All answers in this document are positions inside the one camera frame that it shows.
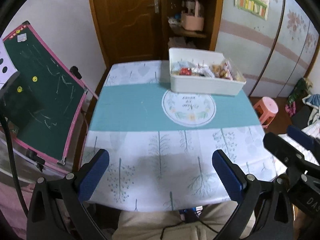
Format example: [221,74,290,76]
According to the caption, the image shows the yellow fried balls packet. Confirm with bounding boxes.
[212,64,230,80]

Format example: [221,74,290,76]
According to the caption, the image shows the floral wardrobe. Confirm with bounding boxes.
[215,0,320,98]

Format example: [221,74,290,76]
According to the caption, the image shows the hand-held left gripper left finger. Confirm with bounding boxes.
[26,149,110,240]

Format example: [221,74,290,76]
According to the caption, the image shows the green chalkboard with pink frame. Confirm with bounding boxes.
[2,21,88,166]

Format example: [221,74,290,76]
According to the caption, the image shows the white paper with black dots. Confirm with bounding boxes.
[0,40,18,83]

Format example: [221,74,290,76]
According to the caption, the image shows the white plastic bin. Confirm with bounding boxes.
[168,47,247,97]

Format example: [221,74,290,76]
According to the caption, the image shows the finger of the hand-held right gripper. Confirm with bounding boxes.
[286,125,320,153]
[264,132,320,181]

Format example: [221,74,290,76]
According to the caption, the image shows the black cable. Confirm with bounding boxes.
[0,110,29,218]

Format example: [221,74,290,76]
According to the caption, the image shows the pink basket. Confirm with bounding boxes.
[181,0,205,32]

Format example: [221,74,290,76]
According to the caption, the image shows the pile of clothes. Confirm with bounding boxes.
[285,77,320,126]

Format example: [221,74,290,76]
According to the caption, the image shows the pink plastic stool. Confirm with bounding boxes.
[253,97,279,130]

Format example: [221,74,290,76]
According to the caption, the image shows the wooden corner shelf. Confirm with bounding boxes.
[160,0,225,53]

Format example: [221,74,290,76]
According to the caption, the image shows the wall poster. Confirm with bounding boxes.
[234,0,270,21]

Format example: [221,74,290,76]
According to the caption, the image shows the pink cloth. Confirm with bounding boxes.
[0,177,33,240]

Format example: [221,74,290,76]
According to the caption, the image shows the black clip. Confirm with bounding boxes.
[70,66,83,80]

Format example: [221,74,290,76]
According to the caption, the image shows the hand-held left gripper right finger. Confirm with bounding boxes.
[212,149,294,240]

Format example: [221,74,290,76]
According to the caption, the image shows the brown wooden door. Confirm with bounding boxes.
[86,0,166,66]

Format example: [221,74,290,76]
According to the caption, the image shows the metal door handle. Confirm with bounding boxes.
[147,0,160,14]

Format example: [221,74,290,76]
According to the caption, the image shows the person's beige trousers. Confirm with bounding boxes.
[112,201,256,240]

